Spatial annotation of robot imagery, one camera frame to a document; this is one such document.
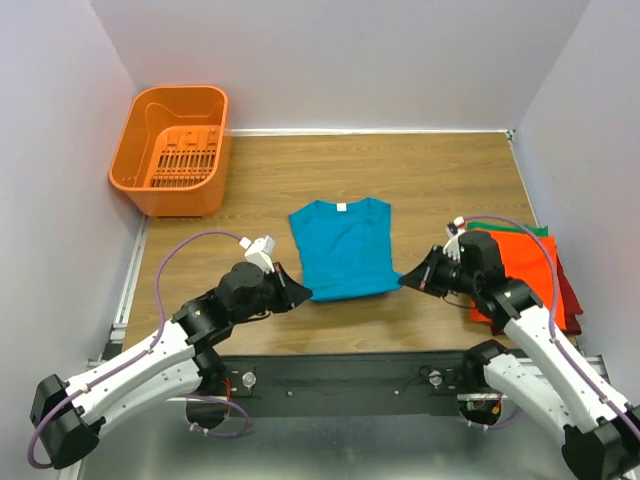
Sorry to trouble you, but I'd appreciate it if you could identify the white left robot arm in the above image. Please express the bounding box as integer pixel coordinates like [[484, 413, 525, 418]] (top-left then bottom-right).
[[27, 262, 312, 470]]

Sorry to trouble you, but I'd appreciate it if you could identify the orange plastic basket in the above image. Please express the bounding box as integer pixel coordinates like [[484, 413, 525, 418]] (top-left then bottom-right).
[[109, 85, 232, 217]]

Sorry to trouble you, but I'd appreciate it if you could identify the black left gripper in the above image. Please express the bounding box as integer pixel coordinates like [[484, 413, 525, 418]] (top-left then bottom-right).
[[231, 262, 312, 326]]

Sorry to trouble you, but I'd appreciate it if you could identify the green folded t-shirt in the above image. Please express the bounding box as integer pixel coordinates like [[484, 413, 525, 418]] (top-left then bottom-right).
[[467, 221, 549, 238]]

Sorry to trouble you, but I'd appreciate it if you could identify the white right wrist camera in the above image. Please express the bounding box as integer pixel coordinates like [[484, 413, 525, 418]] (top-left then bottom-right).
[[443, 216, 466, 261]]

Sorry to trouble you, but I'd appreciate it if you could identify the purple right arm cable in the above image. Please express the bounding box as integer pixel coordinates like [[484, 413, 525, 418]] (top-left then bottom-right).
[[449, 213, 640, 431]]

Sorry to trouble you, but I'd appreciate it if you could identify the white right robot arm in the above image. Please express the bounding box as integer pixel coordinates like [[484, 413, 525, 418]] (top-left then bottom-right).
[[399, 231, 639, 479]]

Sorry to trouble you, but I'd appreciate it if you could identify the dark red folded t-shirt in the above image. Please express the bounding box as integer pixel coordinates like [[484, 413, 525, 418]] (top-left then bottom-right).
[[489, 249, 585, 337]]

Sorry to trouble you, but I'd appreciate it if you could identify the black mounting base plate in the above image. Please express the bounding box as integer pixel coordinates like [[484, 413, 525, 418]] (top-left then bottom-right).
[[172, 349, 521, 420]]

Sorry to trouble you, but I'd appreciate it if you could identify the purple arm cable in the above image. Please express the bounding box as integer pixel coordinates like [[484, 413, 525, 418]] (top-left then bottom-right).
[[449, 213, 640, 431], [27, 229, 254, 470]]

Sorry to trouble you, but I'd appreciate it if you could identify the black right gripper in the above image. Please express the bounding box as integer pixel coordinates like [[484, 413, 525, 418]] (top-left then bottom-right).
[[399, 244, 479, 297]]

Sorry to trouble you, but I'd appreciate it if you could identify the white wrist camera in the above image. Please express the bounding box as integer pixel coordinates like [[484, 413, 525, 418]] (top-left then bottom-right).
[[239, 235, 276, 273], [443, 216, 466, 261]]

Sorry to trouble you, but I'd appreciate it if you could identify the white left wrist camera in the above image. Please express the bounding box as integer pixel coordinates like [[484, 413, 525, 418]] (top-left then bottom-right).
[[239, 235, 276, 273]]

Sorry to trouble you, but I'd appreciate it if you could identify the blue t-shirt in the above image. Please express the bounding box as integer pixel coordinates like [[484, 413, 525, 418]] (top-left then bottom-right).
[[289, 197, 400, 303]]

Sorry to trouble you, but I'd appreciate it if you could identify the orange folded t-shirt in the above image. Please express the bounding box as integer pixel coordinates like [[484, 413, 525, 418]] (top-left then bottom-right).
[[470, 230, 566, 331]]

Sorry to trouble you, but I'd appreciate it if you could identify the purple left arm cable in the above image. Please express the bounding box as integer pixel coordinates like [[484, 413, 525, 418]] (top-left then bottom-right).
[[27, 229, 254, 470]]

